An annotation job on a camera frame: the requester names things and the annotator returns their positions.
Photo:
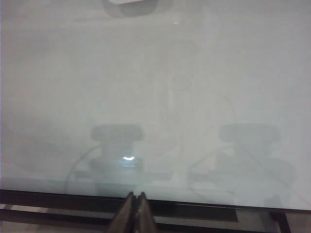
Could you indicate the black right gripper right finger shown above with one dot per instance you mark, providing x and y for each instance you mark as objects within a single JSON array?
[{"x": 145, "y": 218}]

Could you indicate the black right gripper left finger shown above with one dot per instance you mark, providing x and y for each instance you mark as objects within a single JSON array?
[{"x": 125, "y": 218}]

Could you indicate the white whiteboard eraser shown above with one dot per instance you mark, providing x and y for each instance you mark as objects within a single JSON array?
[{"x": 121, "y": 1}]

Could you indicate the white glass whiteboard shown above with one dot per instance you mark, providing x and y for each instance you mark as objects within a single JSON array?
[{"x": 155, "y": 97}]

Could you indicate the black whiteboard frame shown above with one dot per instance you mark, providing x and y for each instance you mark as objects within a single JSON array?
[{"x": 48, "y": 199}]

